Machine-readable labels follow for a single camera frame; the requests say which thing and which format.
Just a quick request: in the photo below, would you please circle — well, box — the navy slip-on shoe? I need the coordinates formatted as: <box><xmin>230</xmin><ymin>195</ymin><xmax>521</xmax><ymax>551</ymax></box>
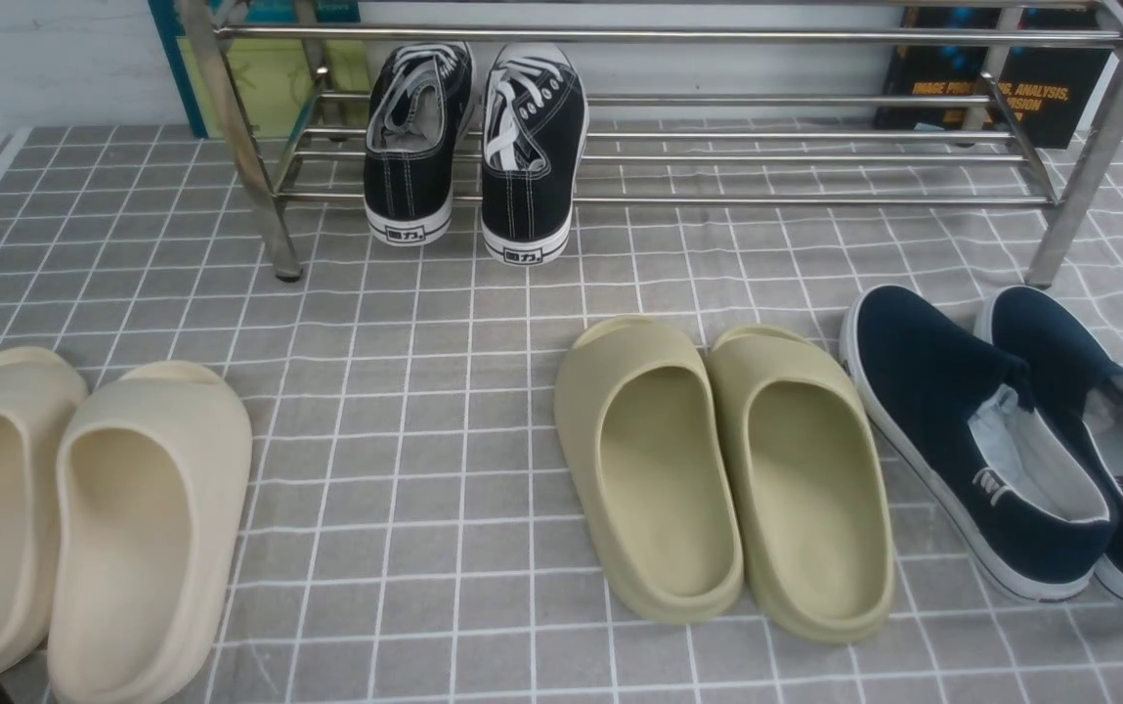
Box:
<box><xmin>840</xmin><ymin>285</ymin><xmax>1115</xmax><ymax>604</ymax></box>
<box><xmin>973</xmin><ymin>286</ymin><xmax>1123</xmax><ymax>602</ymax></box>

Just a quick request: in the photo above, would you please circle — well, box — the stainless steel shoe rack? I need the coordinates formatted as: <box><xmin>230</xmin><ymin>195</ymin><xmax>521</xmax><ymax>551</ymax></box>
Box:
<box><xmin>177</xmin><ymin>1</ymin><xmax>1123</xmax><ymax>289</ymax></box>

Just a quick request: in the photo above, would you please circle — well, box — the left olive foam slide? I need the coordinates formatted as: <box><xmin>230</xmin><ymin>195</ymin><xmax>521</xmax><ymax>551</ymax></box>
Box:
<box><xmin>553</xmin><ymin>316</ymin><xmax>745</xmax><ymax>625</ymax></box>

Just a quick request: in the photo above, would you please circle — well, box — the olive foam slide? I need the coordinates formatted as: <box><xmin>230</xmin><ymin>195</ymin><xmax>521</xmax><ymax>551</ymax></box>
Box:
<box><xmin>706</xmin><ymin>324</ymin><xmax>896</xmax><ymax>644</ymax></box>
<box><xmin>553</xmin><ymin>316</ymin><xmax>745</xmax><ymax>625</ymax></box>

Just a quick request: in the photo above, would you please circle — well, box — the right black canvas sneaker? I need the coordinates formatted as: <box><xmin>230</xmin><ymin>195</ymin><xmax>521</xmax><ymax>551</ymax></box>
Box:
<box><xmin>480</xmin><ymin>43</ymin><xmax>588</xmax><ymax>266</ymax></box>

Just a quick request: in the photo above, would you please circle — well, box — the black canvas sneaker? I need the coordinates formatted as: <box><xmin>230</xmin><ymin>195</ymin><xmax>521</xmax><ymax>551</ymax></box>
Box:
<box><xmin>362</xmin><ymin>43</ymin><xmax>480</xmax><ymax>246</ymax></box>
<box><xmin>480</xmin><ymin>43</ymin><xmax>588</xmax><ymax>266</ymax></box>

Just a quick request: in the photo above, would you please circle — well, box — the grey checked floor cloth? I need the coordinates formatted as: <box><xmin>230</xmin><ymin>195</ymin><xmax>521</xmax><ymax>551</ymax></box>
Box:
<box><xmin>0</xmin><ymin>126</ymin><xmax>1123</xmax><ymax>703</ymax></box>

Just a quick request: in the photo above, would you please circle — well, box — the left black canvas sneaker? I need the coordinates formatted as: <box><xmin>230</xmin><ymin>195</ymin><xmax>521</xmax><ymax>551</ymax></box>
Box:
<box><xmin>362</xmin><ymin>43</ymin><xmax>480</xmax><ymax>246</ymax></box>

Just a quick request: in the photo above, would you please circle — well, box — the right olive foam slide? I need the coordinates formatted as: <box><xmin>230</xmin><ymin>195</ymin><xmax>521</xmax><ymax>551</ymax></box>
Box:
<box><xmin>706</xmin><ymin>324</ymin><xmax>896</xmax><ymax>644</ymax></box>

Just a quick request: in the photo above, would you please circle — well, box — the teal and yellow book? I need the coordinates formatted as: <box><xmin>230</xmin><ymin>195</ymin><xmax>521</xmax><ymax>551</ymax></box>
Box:
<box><xmin>149</xmin><ymin>1</ymin><xmax>369</xmax><ymax>140</ymax></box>

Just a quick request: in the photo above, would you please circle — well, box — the right cream foam slide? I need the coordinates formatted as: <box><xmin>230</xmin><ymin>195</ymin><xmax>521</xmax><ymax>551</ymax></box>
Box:
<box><xmin>48</xmin><ymin>360</ymin><xmax>253</xmax><ymax>703</ymax></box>

